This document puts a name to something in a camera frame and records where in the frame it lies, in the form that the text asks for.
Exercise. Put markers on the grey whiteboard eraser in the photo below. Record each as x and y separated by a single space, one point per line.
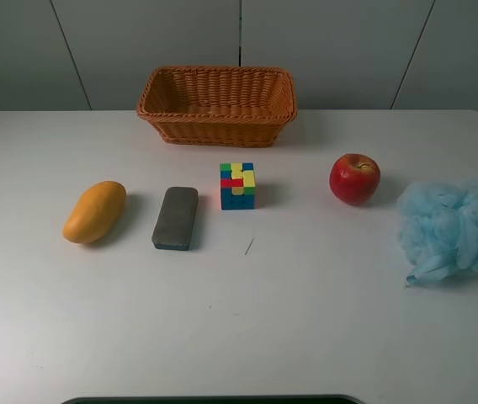
175 222

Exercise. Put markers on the multicoloured puzzle cube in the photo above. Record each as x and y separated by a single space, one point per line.
238 187

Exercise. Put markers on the orange wicker basket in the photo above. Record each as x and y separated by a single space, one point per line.
240 106

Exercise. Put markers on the red apple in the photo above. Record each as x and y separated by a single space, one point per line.
354 178

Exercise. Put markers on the yellow mango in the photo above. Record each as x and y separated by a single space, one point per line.
95 213

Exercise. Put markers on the light blue bath loofah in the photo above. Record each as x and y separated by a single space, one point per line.
439 231

